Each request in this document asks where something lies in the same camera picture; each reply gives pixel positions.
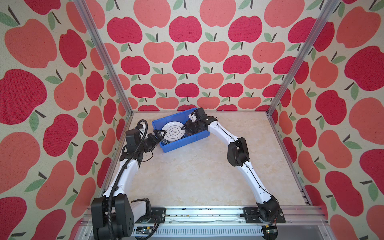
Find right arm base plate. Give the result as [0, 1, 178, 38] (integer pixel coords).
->
[240, 207, 286, 224]

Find right aluminium post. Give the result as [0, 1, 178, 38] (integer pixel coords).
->
[266, 0, 341, 118]

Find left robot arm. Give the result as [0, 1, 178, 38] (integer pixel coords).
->
[91, 126, 167, 240]

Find left aluminium post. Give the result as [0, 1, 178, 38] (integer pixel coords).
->
[74, 1, 133, 117]

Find white plate black rim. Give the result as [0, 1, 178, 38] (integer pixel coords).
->
[162, 121, 186, 142]

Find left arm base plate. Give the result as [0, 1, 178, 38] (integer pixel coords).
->
[135, 207, 167, 224]

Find blue plastic bin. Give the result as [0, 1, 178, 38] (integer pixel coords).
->
[152, 108, 210, 153]

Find aluminium post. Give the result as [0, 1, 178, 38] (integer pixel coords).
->
[266, 0, 341, 118]
[74, 1, 133, 117]

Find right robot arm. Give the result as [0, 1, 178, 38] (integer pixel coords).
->
[183, 108, 282, 223]

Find aluminium front rail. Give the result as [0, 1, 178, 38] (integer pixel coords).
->
[74, 205, 335, 240]

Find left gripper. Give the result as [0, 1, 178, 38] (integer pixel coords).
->
[137, 130, 166, 153]

